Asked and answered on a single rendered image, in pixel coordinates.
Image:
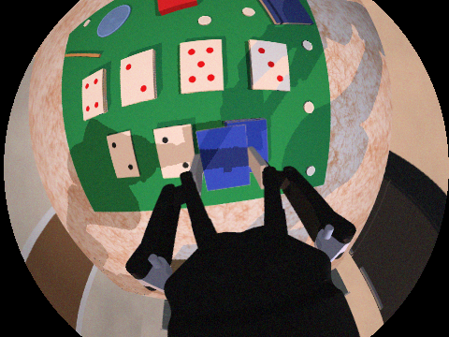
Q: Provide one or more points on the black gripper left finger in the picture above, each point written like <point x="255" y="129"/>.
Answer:
<point x="149" y="264"/>

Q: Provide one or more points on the green felt mat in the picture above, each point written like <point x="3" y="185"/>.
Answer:
<point x="295" y="138"/>

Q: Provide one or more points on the beige card with black dots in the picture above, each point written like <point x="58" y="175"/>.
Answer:
<point x="123" y="155"/>

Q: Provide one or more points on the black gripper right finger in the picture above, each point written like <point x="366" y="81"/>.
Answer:
<point x="330" y="232"/>

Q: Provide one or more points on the beige playing card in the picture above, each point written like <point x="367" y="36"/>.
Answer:
<point x="175" y="149"/>

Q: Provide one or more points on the white playing card with red pips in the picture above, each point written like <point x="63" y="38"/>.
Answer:
<point x="270" y="69"/>

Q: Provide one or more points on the cream playing card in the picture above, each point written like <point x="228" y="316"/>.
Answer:
<point x="137" y="83"/>
<point x="92" y="95"/>
<point x="201" y="66"/>

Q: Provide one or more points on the blue flat disc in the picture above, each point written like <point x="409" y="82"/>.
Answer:
<point x="113" y="21"/>

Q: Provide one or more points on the red square tile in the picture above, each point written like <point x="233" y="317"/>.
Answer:
<point x="168" y="6"/>

